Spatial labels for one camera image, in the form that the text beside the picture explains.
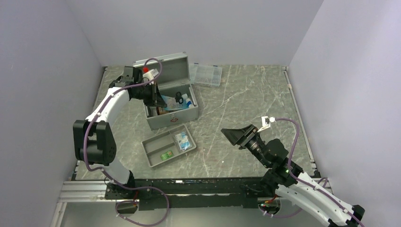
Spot clear plastic pill organizer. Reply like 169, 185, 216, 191
189, 63, 222, 88

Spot brown bottle orange cap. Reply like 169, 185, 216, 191
156, 107, 169, 115

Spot grey metal medicine case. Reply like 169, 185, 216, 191
139, 52, 199, 130

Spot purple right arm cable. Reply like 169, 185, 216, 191
259, 117, 366, 227

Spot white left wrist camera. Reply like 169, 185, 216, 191
142, 67, 159, 82

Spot black handled scissors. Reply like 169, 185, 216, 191
175, 92, 184, 104

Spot alcohol wipes zip bag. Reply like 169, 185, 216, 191
174, 131, 192, 151

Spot white blue bandage roll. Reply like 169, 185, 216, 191
182, 94, 195, 108

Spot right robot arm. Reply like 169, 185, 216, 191
221, 124, 365, 227

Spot blue white mask pack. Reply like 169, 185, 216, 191
162, 95, 187, 111

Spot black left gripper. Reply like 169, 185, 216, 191
133, 82, 167, 108

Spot grey plastic divided tray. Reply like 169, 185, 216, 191
141, 124, 197, 168

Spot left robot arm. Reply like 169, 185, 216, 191
73, 66, 167, 199

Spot green wind oil box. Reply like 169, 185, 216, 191
160, 150, 174, 161

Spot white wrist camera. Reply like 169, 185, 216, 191
258, 116, 276, 132
142, 67, 159, 82

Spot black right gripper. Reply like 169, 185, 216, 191
220, 123, 270, 167

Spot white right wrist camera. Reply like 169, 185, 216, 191
258, 116, 276, 132

